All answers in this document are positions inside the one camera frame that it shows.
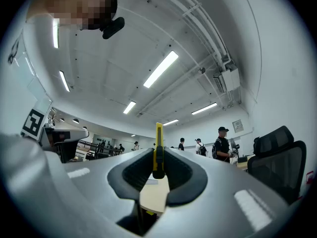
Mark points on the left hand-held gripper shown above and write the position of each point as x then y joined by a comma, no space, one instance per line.
33,124

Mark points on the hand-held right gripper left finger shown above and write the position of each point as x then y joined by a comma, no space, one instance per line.
94,182

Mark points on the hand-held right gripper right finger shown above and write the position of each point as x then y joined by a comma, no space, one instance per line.
223,187

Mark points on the row of black hung objects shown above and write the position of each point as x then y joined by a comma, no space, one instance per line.
101,139

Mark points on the rectangular wooden desk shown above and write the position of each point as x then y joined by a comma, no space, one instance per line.
244,166

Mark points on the black box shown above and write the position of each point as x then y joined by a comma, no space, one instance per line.
242,159

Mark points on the long ceiling light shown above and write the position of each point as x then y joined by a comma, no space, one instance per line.
204,108
55,33
161,68
170,122
129,107
64,80

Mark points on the black mesh office chair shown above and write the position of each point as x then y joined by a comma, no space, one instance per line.
280,167

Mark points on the person's white sweatshirt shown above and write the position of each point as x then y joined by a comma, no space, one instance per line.
15,95

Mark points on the white ceiling air conditioner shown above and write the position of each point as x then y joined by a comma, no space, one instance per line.
229,79

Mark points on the person's head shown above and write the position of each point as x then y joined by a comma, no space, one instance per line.
74,4

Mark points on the white ceiling pipe bundle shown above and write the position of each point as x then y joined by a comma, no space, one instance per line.
215,46

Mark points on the black wall shelf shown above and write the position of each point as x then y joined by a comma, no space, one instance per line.
91,145

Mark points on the framed wall notice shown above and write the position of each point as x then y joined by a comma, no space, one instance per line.
238,126

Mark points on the black head-worn camera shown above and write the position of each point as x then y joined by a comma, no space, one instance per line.
112,27

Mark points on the small ceiling camera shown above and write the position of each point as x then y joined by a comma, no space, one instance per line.
201,70

